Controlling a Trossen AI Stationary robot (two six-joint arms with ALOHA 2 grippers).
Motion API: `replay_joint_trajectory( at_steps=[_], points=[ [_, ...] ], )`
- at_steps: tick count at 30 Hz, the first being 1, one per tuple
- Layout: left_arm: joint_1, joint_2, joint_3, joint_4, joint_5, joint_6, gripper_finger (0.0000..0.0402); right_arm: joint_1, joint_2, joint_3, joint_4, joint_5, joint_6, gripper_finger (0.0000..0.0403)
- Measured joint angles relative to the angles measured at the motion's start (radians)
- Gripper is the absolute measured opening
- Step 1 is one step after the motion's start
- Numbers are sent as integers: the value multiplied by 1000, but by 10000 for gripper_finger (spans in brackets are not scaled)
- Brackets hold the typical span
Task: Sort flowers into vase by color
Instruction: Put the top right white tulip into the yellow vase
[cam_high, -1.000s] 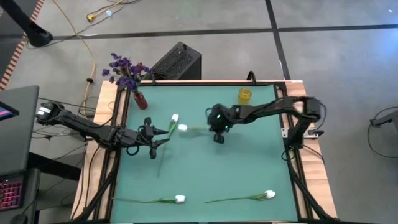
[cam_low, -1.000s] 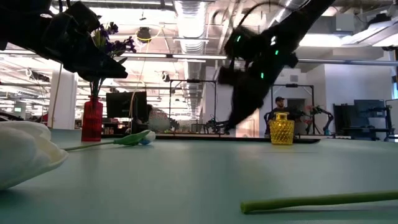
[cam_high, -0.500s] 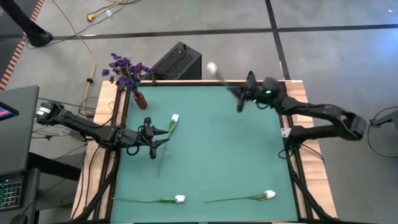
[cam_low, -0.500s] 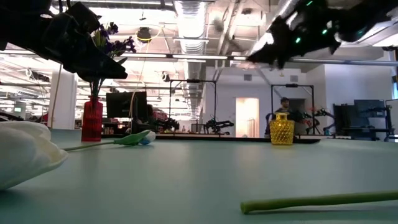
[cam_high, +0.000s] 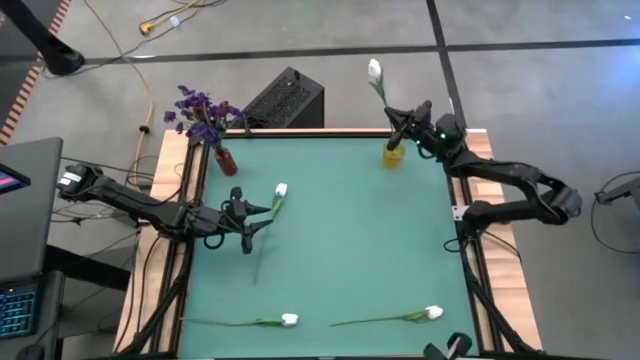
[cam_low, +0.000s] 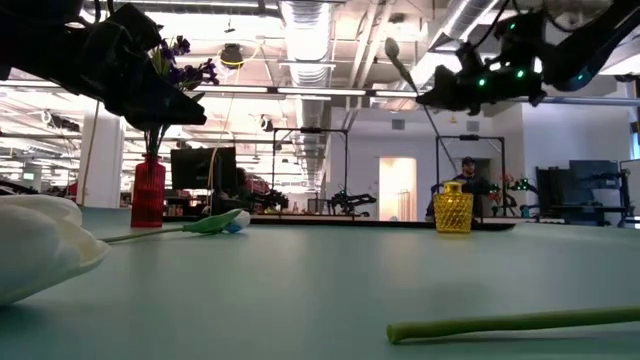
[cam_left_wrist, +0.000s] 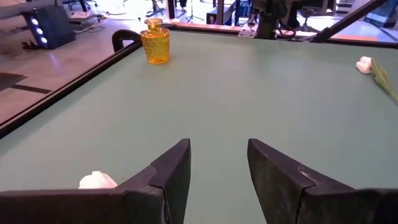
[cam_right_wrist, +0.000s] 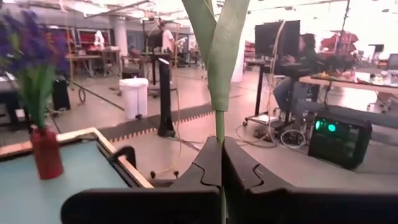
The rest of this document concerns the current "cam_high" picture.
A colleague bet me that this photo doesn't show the backlit keyboard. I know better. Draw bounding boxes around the backlit keyboard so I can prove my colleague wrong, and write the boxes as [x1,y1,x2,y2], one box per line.
[0,282,40,341]

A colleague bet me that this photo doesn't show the black floor stand foot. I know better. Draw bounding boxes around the black floor stand foot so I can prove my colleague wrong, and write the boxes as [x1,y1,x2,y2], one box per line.
[593,177,640,206]

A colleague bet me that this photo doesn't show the green table mat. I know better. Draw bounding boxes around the green table mat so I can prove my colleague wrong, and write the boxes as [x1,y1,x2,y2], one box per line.
[177,134,482,359]

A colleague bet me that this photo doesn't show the yellow cable with plug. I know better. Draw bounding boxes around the yellow cable with plug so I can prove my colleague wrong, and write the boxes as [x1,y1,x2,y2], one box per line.
[138,0,226,36]

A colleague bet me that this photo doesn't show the grey side table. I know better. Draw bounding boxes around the grey side table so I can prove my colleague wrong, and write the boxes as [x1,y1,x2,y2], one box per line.
[0,137,65,282]

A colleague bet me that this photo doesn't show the small screen device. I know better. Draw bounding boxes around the small screen device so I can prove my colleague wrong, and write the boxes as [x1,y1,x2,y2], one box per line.
[0,162,32,196]

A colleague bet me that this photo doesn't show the black aluminium table frame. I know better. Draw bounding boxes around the black aluminium table frame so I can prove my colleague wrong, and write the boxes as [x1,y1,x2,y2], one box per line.
[113,127,546,360]

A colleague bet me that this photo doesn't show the long yellow cable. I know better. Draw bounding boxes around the long yellow cable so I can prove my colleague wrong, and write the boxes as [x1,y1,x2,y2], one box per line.
[82,0,154,171]

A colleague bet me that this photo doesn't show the white artificial tulip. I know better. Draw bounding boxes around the white artificial tulip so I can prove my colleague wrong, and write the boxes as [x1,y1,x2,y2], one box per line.
[367,58,401,149]
[328,305,445,329]
[179,312,300,329]

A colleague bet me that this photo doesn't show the yellow glass vase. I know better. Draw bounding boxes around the yellow glass vase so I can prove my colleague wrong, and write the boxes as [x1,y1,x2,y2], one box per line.
[382,142,407,170]

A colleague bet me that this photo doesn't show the black rounded device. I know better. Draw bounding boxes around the black rounded device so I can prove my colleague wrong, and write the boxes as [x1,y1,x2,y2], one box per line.
[422,331,474,360]

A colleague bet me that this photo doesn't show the black flat beam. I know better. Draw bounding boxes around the black flat beam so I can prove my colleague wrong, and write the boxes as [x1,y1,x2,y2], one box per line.
[42,243,132,292]

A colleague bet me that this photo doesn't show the purple artificial flower bunch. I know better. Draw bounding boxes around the purple artificial flower bunch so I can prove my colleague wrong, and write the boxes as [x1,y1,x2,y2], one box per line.
[163,84,216,151]
[187,102,247,151]

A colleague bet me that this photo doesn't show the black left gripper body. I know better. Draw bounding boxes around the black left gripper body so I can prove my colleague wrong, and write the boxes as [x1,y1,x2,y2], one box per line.
[222,187,255,255]

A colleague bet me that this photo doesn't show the red glass vase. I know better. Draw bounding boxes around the red glass vase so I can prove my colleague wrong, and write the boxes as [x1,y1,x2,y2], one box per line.
[213,146,239,177]

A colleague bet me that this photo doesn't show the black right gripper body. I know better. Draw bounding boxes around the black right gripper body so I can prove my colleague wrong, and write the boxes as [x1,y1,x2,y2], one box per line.
[407,99,439,151]

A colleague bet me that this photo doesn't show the black perforated computer case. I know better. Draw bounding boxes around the black perforated computer case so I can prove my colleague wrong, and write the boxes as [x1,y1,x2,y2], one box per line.
[243,66,325,129]

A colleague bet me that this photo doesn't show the white tulip with blue mark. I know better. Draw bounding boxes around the white tulip with blue mark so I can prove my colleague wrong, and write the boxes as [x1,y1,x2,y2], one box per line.
[251,182,290,287]

